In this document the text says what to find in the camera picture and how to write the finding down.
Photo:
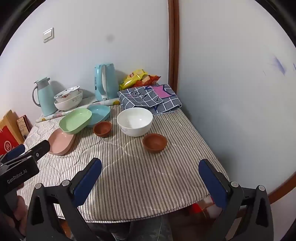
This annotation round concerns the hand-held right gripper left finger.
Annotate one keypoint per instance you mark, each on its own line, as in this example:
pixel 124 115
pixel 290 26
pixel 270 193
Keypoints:
pixel 89 179

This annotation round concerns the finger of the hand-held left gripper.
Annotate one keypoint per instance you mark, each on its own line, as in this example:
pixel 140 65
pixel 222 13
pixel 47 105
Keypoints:
pixel 40 148
pixel 15 151

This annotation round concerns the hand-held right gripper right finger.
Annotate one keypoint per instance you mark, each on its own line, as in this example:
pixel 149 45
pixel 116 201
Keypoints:
pixel 215 185

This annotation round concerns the pink plate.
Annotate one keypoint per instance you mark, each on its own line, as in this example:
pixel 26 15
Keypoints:
pixel 61 143

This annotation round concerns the green plate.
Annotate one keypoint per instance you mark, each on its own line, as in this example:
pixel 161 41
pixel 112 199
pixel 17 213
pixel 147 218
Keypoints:
pixel 74 121

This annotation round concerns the small brown bowl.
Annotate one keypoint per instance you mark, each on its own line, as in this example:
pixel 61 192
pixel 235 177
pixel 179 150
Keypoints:
pixel 155 142
pixel 103 128

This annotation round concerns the blue plate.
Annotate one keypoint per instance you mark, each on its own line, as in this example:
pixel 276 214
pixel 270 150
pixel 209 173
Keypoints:
pixel 101 114

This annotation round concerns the person's left hand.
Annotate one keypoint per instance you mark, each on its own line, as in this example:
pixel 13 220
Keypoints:
pixel 22 213

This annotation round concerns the red cardboard box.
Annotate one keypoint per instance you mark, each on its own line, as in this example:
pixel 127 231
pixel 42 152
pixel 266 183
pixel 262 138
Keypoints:
pixel 7 139

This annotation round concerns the brown framed picture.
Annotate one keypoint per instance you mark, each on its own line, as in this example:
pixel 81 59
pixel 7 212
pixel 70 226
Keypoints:
pixel 23 127

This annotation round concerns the red stool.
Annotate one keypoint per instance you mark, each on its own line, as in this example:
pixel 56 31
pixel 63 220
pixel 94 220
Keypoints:
pixel 201 206

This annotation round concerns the light blue thermos jug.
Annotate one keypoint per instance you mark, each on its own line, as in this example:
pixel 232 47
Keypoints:
pixel 46 99

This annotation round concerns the striped quilted table cloth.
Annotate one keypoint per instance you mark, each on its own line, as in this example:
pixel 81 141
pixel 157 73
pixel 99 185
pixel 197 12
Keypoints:
pixel 138 180

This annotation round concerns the white bowl with grey swirls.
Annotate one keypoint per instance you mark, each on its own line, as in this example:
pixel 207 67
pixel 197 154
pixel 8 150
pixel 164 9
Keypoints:
pixel 69 106

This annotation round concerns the white bowl with painted pattern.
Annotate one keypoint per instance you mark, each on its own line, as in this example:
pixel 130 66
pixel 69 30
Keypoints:
pixel 67 96

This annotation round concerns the brown wooden skirting board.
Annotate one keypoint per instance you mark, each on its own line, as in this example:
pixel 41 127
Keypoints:
pixel 284 187

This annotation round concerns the person's trouser leg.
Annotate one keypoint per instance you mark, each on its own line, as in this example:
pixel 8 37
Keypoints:
pixel 143 229

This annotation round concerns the light blue electric kettle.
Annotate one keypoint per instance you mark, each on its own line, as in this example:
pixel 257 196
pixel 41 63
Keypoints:
pixel 106 83

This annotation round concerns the grey checked folded cloth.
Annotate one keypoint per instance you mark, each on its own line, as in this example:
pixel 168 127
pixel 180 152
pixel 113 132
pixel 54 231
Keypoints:
pixel 167 102

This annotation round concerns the yellow chip bag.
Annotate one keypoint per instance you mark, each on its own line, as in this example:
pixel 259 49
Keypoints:
pixel 131 80

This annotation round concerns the red chip bag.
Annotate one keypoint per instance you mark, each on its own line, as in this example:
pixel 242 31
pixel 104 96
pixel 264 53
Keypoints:
pixel 148 80

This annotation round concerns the white light switch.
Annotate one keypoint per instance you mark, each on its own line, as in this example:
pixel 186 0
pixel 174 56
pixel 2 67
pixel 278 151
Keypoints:
pixel 48 35

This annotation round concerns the brown wooden door frame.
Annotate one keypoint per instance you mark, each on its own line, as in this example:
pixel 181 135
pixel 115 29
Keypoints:
pixel 173 46

